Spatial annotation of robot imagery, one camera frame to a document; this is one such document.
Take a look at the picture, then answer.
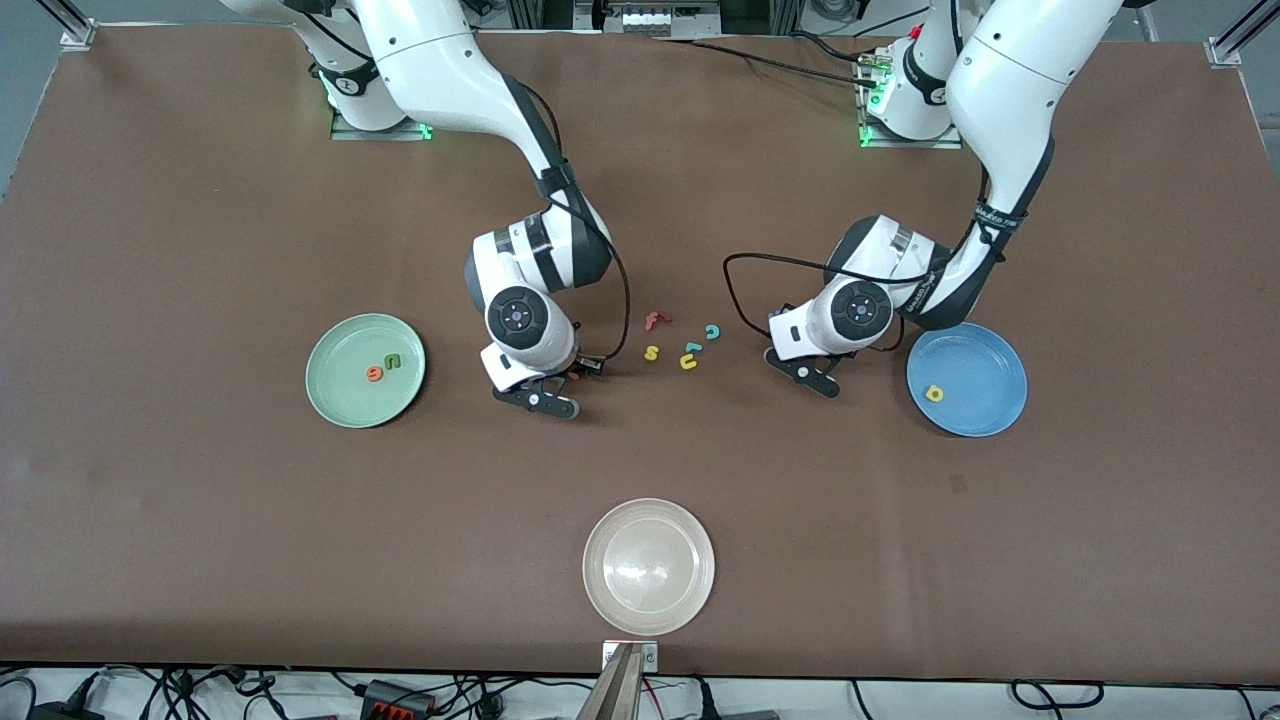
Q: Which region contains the light green plate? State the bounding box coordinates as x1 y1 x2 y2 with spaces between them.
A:
305 313 427 430

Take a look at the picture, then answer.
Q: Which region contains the blue plate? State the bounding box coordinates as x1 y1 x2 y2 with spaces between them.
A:
906 321 1029 438

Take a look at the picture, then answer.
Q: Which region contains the clear white plate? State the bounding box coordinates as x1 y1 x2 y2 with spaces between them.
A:
582 498 717 637

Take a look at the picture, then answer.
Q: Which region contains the grey equipment box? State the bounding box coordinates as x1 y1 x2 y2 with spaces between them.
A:
575 0 721 36

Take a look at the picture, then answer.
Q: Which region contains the black orange power strip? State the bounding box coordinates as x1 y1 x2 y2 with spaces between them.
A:
360 680 436 719

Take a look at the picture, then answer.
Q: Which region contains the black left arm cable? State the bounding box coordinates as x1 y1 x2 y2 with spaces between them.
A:
723 253 851 336

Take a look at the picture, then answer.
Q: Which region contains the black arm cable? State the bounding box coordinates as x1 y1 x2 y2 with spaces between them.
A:
520 85 631 361
723 253 851 336

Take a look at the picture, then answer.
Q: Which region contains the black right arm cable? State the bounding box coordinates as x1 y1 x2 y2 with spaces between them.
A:
520 85 631 361

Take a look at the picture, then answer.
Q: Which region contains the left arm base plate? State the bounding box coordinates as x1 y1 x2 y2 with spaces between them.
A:
858 45 966 151

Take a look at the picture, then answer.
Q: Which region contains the black table cable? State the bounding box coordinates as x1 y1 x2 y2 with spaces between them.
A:
655 35 886 89

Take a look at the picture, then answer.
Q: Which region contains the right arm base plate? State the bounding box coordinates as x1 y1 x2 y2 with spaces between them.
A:
330 100 433 142

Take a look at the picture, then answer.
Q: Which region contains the metal camera pole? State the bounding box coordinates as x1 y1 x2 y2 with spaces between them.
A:
575 645 646 720

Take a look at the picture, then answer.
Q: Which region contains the black looped floor cable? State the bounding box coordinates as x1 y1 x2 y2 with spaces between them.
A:
1010 680 1106 713

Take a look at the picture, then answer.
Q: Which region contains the aluminium frame profile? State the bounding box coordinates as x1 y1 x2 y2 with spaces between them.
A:
1205 0 1280 67
35 0 98 49

